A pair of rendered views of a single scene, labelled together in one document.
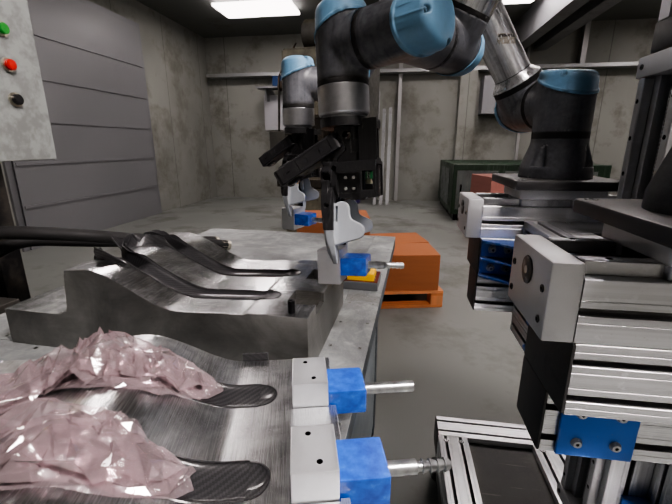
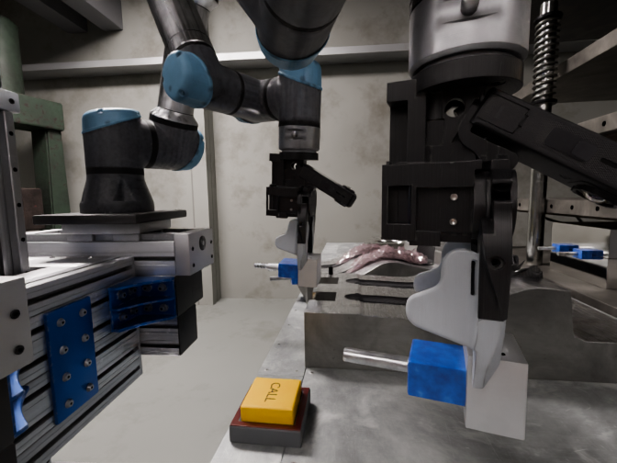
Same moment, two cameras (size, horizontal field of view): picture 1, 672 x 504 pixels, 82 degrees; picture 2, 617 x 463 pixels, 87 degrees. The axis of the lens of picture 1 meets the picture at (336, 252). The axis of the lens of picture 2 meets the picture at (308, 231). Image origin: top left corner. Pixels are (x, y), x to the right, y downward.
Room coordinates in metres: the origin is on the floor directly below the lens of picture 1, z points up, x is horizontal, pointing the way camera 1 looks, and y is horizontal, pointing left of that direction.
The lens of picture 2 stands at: (1.20, -0.04, 1.07)
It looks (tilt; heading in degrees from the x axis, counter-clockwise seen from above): 6 degrees down; 176
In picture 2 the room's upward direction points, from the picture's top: 1 degrees counter-clockwise
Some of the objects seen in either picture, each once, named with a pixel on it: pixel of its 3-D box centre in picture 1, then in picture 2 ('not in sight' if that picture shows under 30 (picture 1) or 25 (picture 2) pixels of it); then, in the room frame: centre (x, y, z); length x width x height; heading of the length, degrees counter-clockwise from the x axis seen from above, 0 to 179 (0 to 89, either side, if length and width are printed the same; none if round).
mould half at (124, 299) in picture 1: (191, 286); (448, 302); (0.64, 0.26, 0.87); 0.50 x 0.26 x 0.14; 78
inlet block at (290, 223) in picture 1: (309, 219); (423, 367); (0.96, 0.07, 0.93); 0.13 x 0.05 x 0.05; 64
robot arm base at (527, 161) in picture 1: (557, 154); not in sight; (0.90, -0.50, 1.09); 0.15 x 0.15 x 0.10
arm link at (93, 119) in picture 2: not in sight; (117, 139); (0.41, -0.42, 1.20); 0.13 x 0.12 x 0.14; 138
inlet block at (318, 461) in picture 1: (372, 470); not in sight; (0.25, -0.03, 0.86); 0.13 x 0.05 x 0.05; 96
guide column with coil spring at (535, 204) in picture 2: not in sight; (538, 184); (0.00, 0.94, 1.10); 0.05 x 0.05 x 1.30
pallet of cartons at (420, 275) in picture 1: (363, 251); not in sight; (2.86, -0.21, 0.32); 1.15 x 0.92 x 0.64; 83
